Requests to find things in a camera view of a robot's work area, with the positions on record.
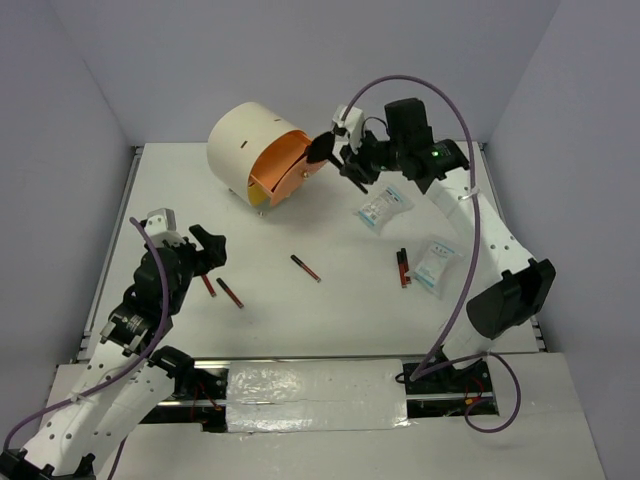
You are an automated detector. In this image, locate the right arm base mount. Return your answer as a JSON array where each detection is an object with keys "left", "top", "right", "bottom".
[{"left": 395, "top": 360, "right": 498, "bottom": 419}]

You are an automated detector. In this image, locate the silver foil tape sheet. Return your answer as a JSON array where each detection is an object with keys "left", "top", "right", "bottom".
[{"left": 225, "top": 359, "right": 409, "bottom": 433}]

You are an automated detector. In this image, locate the red lip gloss right pair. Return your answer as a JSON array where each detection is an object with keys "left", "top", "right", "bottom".
[{"left": 396, "top": 250, "right": 407, "bottom": 289}]

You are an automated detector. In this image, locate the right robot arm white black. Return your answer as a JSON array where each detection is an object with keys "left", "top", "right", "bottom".
[{"left": 330, "top": 98, "right": 556, "bottom": 391}]

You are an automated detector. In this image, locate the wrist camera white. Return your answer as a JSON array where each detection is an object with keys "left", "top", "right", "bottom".
[
  {"left": 143, "top": 208, "right": 182, "bottom": 248},
  {"left": 332, "top": 104, "right": 364, "bottom": 136}
]

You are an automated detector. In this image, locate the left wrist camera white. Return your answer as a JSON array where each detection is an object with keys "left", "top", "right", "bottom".
[{"left": 143, "top": 208, "right": 182, "bottom": 248}]

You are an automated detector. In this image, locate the cream round drawer organizer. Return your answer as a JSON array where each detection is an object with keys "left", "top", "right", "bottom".
[{"left": 206, "top": 102, "right": 327, "bottom": 208}]

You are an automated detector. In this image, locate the red lip gloss centre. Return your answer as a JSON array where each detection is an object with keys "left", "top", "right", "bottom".
[{"left": 290, "top": 254, "right": 322, "bottom": 283}]

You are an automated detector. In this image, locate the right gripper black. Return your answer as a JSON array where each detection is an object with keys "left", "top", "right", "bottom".
[{"left": 339, "top": 126, "right": 405, "bottom": 185}]

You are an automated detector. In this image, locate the cotton pad pack teal label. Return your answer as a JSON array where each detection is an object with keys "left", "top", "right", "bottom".
[{"left": 353, "top": 183, "right": 414, "bottom": 235}]

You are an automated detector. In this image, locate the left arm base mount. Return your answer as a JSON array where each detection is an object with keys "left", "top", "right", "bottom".
[{"left": 141, "top": 346, "right": 229, "bottom": 433}]

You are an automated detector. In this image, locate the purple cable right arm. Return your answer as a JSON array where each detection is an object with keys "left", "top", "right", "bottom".
[{"left": 344, "top": 74, "right": 524, "bottom": 432}]

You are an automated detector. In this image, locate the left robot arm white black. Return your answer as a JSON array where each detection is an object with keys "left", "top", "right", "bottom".
[{"left": 1, "top": 220, "right": 227, "bottom": 479}]

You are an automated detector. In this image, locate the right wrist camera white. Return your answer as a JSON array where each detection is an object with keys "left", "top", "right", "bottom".
[{"left": 332, "top": 104, "right": 364, "bottom": 136}]

